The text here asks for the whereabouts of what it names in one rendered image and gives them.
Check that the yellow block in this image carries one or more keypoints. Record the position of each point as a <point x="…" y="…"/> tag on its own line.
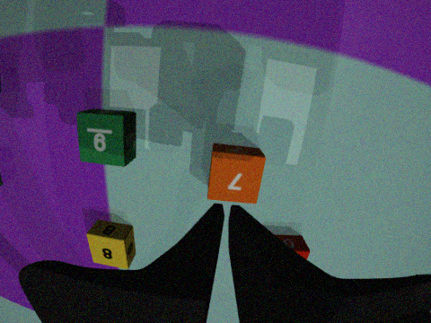
<point x="112" y="244"/>

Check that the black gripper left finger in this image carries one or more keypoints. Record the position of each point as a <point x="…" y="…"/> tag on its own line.
<point x="175" y="288"/>

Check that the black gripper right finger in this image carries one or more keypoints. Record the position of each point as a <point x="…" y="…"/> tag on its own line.
<point x="273" y="284"/>

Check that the red block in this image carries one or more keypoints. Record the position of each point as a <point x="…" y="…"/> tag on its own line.
<point x="297" y="243"/>

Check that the green block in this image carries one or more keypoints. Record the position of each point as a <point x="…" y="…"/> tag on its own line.
<point x="107" y="136"/>

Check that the orange block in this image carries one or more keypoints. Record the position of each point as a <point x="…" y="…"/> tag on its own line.
<point x="236" y="172"/>

